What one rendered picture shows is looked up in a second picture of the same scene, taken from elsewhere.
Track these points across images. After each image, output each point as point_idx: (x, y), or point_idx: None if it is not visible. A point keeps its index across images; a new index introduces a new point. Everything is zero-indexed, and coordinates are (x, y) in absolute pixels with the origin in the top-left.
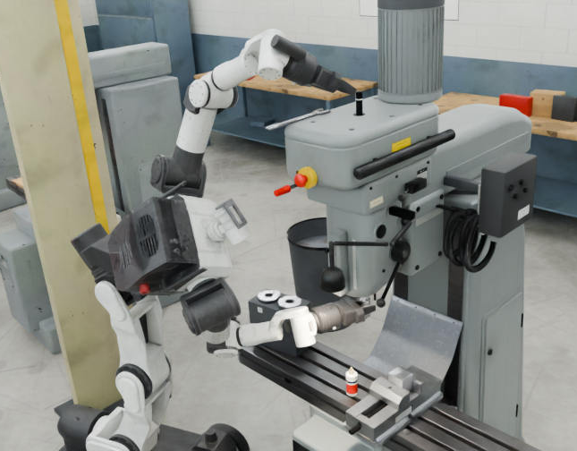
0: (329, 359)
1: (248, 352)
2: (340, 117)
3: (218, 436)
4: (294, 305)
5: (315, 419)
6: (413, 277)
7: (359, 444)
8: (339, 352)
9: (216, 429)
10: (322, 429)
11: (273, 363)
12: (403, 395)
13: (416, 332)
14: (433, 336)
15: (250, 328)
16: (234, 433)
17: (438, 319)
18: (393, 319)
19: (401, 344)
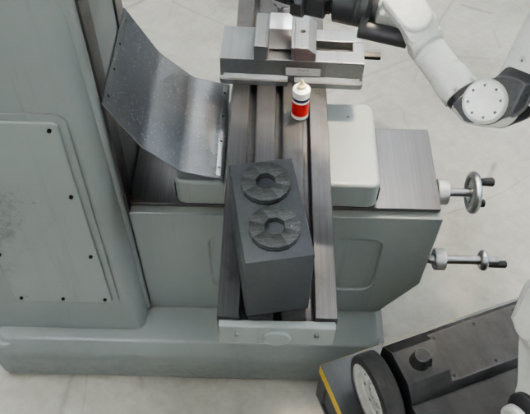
0: None
1: (336, 291)
2: None
3: (406, 357)
4: (271, 165)
5: (335, 177)
6: (97, 31)
7: (330, 117)
8: (227, 178)
9: (394, 383)
10: (344, 159)
11: (329, 233)
12: (304, 16)
13: (139, 86)
14: (140, 62)
15: (463, 64)
16: (373, 358)
17: (123, 40)
18: (129, 120)
19: (155, 118)
